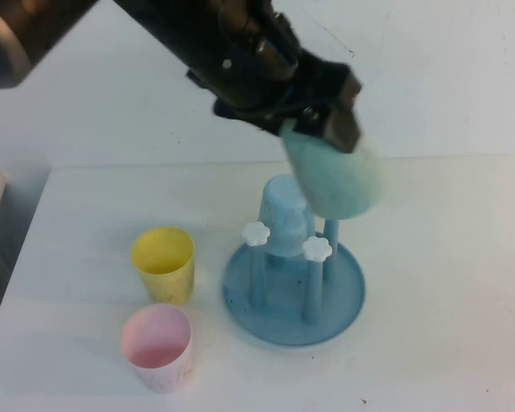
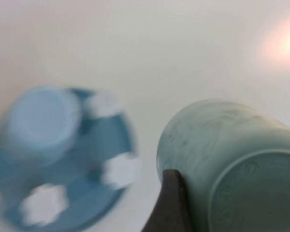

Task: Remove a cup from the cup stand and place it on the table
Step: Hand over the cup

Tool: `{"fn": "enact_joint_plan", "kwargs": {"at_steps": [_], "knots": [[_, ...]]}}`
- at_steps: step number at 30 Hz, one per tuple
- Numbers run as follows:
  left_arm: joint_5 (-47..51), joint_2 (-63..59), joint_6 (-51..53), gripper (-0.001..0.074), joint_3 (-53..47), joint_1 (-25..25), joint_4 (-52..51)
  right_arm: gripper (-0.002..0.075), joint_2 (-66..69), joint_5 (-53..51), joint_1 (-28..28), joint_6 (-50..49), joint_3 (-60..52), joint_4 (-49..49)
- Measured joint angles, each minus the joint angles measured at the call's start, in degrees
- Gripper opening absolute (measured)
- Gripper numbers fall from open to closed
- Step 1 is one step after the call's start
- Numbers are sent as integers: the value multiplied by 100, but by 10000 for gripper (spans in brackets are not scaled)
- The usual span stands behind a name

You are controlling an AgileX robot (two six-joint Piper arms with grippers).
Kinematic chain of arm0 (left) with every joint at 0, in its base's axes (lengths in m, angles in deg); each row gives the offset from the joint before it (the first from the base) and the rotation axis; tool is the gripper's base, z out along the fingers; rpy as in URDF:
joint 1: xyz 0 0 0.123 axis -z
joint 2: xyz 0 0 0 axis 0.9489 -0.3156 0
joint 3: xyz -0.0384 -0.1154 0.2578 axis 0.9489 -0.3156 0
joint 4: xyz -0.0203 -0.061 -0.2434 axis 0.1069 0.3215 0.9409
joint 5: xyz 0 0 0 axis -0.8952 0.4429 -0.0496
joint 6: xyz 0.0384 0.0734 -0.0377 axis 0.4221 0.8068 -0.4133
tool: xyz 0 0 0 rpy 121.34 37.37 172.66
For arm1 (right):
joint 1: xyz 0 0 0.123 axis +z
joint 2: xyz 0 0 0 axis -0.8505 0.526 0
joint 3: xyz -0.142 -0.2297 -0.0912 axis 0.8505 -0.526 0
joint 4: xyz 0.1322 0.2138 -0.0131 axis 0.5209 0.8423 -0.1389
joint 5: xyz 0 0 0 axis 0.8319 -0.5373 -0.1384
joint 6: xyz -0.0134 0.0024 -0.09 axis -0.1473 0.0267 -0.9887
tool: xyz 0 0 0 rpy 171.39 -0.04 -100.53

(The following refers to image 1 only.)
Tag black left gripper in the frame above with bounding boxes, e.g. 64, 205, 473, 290
282, 47, 365, 155

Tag green marbled plastic cup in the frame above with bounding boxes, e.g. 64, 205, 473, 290
281, 122, 385, 220

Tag blue marbled plastic cup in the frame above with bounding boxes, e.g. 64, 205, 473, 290
260, 173, 315, 261

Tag blue cup stand, flower caps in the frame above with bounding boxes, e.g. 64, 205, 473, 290
221, 216, 367, 348

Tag yellow plastic cup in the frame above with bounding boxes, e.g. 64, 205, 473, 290
130, 226, 197, 306

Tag pink plastic cup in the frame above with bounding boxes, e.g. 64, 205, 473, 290
119, 303, 194, 395

